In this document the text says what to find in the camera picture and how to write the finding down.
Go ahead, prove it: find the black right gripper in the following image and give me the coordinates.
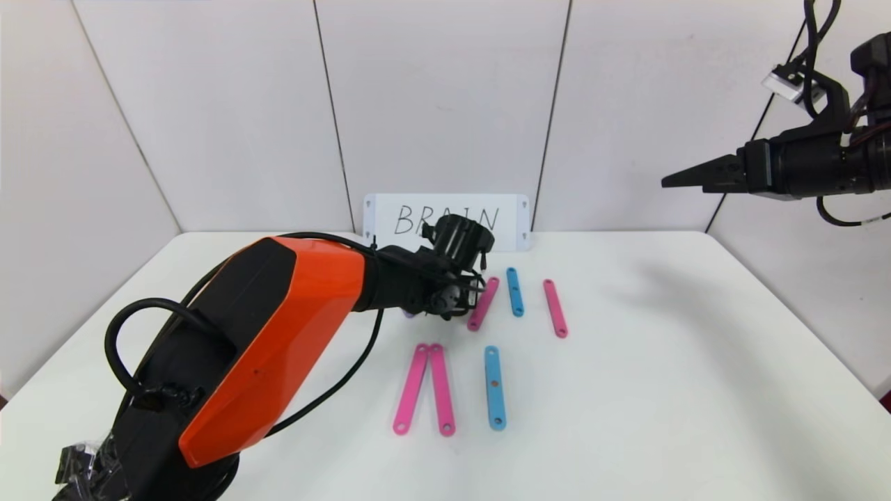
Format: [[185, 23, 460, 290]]
[[661, 137, 844, 200]]

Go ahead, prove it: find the pink wooden bar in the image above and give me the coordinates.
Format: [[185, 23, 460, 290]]
[[466, 276, 500, 332], [543, 279, 569, 339], [429, 344, 457, 437], [393, 343, 429, 436]]

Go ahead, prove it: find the white BRAIN sign card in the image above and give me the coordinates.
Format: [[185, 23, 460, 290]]
[[363, 193, 531, 253]]

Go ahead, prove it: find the short blue wooden bar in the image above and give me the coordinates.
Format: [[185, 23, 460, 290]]
[[506, 267, 525, 318]]

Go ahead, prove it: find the long blue wooden bar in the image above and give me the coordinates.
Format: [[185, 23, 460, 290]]
[[484, 346, 507, 431]]

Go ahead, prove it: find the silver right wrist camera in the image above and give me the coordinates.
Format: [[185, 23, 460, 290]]
[[761, 64, 812, 105]]

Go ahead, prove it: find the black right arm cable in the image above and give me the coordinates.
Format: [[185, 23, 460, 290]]
[[816, 196, 891, 228]]

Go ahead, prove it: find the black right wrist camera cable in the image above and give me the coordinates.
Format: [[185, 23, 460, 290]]
[[785, 0, 844, 119]]

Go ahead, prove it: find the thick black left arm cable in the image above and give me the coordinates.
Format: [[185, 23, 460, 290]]
[[104, 298, 385, 438]]

